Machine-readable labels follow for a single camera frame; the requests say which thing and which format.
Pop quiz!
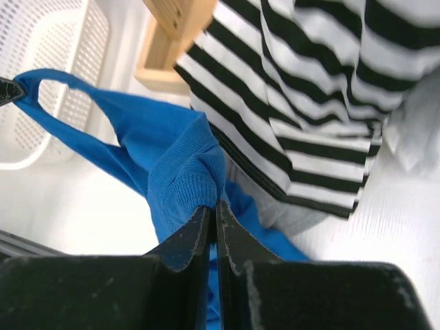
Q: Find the blue tank top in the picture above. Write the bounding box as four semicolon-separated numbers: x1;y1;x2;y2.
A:
1;71;310;329

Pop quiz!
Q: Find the white perforated plastic basket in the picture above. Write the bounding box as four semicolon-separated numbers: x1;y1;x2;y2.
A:
1;1;110;171

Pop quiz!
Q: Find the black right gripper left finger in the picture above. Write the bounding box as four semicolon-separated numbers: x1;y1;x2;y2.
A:
145;207;211;329

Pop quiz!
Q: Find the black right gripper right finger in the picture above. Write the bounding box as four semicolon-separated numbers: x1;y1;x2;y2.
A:
216;201;285;329

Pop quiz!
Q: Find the wooden clothes rack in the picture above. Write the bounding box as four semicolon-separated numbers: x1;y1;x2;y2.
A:
134;0;217;96

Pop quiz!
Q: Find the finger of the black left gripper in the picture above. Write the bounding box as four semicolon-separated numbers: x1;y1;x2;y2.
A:
0;77;26;106

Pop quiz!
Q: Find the black white striped tank top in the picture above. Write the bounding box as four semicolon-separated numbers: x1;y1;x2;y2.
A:
175;1;439;219

